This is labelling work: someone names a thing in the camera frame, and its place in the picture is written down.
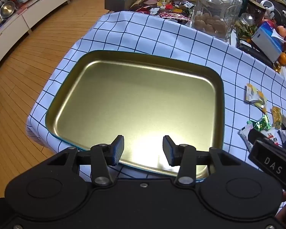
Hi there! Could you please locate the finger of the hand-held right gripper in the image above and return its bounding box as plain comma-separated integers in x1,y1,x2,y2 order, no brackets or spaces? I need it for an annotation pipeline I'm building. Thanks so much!
247,129,263,145

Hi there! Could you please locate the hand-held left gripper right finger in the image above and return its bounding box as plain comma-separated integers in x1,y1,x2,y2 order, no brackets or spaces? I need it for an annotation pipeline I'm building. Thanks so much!
162,135,241,188

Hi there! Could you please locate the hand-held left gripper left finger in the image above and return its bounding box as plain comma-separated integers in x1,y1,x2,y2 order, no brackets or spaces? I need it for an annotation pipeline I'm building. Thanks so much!
46,135,125,188

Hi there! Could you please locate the white striped snack packet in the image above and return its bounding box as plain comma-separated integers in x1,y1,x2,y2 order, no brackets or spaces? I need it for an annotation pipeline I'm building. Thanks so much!
239,122,255,152

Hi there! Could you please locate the green snack packet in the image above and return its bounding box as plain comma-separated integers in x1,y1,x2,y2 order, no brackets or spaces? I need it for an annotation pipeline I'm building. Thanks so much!
253,114,273,132

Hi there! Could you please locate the gold metal tray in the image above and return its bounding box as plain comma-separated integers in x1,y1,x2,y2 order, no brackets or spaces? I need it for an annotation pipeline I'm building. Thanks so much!
45,50,225,180

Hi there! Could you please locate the gold wrapped candy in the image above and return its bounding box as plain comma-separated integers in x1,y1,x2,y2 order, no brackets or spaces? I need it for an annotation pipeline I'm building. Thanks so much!
271,106,283,129

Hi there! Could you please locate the orange silver candy packet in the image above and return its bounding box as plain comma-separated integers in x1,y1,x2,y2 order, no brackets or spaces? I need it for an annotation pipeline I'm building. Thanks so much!
245,83,268,114

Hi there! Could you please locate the blue white tissue box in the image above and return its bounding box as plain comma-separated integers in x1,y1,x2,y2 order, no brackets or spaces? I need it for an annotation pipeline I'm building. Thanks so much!
251,21,285,62

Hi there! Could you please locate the blue checked white tablecloth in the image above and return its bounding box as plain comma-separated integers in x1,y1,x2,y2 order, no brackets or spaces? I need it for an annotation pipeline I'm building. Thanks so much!
26,11,286,182

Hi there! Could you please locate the small glass jar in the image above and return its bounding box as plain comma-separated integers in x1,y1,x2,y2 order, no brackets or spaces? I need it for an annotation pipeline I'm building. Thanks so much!
239,13,255,27

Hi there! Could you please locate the heap of walnuts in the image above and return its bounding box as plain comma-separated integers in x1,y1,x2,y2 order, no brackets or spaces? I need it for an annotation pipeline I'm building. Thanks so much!
193,13,229,38

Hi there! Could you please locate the white round container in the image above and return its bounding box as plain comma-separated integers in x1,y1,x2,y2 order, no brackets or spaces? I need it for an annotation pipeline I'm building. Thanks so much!
260,0,274,12

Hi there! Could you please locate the large glass jar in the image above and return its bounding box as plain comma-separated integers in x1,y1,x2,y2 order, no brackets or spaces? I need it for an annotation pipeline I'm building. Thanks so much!
190,0,243,40

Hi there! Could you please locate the pile of mixed snack wrappers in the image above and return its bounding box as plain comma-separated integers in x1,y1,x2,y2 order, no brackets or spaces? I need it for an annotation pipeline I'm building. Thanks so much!
131,0,196,25

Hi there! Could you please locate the white low cabinet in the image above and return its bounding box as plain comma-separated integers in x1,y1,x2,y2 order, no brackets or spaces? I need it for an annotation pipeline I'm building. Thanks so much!
0,0,96,77

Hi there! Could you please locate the metal bowl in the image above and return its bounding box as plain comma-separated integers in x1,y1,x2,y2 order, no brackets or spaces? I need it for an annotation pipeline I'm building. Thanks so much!
0,1,16,17

